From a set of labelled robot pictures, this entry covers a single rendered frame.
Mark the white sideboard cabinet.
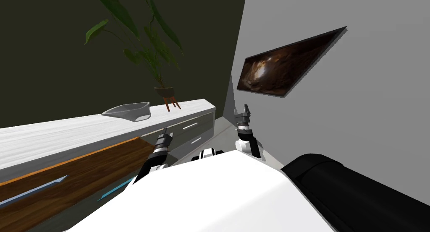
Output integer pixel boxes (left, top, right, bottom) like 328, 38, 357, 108
0, 98, 216, 232

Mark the grey drawer front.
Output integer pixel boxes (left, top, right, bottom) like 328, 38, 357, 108
141, 112, 215, 156

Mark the grey bowl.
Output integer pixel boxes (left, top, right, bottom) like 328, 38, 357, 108
100, 102, 152, 123

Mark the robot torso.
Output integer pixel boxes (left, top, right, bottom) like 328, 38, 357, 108
66, 147, 336, 232

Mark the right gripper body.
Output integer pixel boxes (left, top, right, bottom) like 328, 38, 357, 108
233, 112, 252, 126

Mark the teal bar handle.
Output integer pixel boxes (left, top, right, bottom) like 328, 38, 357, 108
97, 177, 136, 202

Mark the grey-blue bar handle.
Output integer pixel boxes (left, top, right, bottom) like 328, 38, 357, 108
0, 175, 68, 209

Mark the dark brown wall picture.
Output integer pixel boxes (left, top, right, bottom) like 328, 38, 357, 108
236, 25, 348, 98

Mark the green potted plant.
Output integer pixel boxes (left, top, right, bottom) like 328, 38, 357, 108
84, 0, 185, 112

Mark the brown wooden drawer front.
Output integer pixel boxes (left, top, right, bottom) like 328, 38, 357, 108
0, 136, 156, 232

